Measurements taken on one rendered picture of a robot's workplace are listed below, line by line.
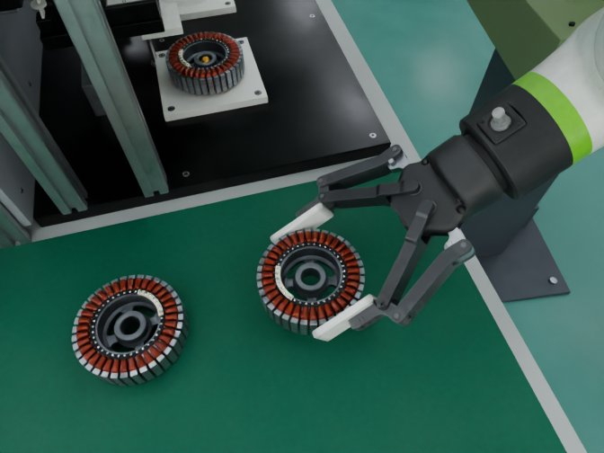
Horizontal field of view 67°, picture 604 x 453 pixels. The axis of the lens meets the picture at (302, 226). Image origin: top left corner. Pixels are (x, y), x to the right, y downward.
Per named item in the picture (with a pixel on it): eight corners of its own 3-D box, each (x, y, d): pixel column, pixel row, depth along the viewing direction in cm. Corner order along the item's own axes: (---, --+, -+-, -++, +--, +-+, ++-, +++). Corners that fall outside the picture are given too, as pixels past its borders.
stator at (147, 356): (125, 411, 45) (111, 402, 42) (64, 337, 50) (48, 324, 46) (210, 331, 50) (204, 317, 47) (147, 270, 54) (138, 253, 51)
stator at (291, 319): (335, 231, 54) (337, 212, 51) (380, 312, 48) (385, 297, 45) (246, 263, 52) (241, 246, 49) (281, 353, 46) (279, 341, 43)
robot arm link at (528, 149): (572, 185, 44) (513, 123, 49) (573, 124, 34) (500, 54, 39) (515, 220, 45) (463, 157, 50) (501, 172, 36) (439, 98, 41)
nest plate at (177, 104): (247, 43, 75) (246, 36, 74) (268, 102, 67) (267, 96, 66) (155, 58, 73) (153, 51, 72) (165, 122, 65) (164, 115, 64)
